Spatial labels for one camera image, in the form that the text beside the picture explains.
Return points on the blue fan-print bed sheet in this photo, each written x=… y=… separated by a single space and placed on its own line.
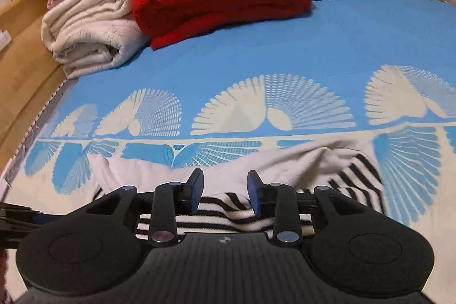
x=285 y=51

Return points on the clear plastic bag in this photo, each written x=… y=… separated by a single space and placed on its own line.
x=4 y=38

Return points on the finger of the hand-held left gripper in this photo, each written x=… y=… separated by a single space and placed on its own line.
x=17 y=208
x=39 y=219

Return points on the striped hoodie with white vest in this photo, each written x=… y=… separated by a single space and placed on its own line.
x=285 y=168

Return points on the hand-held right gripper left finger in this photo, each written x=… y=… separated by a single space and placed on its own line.
x=197 y=192

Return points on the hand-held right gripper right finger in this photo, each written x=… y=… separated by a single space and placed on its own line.
x=252 y=193

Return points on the cream folded blanket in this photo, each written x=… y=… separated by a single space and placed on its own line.
x=85 y=5

